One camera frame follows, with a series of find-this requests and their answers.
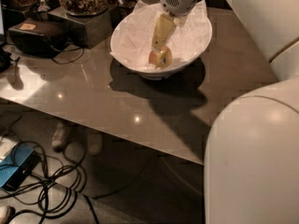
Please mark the white paper napkin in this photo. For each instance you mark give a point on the white paper napkin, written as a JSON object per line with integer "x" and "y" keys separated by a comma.
{"x": 134, "y": 38}

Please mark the yellow red apple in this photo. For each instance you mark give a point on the yellow red apple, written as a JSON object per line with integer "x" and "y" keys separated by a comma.
{"x": 161, "y": 58}

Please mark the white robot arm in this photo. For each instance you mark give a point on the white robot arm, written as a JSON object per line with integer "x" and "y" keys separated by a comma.
{"x": 251, "y": 168}

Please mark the metal scoop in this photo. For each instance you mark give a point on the metal scoop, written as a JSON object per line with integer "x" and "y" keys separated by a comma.
{"x": 43, "y": 6}

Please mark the blue box on floor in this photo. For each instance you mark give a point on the blue box on floor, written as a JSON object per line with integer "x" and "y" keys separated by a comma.
{"x": 16, "y": 166}

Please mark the dark square jar stand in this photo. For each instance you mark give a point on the dark square jar stand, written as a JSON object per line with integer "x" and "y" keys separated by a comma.
{"x": 85, "y": 31}

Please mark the white bowl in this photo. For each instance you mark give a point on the white bowl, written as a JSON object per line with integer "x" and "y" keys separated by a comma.
{"x": 199, "y": 44}

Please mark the left white shoe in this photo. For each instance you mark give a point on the left white shoe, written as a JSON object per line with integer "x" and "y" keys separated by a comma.
{"x": 60, "y": 137}

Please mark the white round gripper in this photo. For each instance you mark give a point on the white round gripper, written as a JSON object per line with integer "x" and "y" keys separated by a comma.
{"x": 180, "y": 2}

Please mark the black device with label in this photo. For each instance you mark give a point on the black device with label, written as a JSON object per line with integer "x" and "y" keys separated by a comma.
{"x": 39, "y": 38}

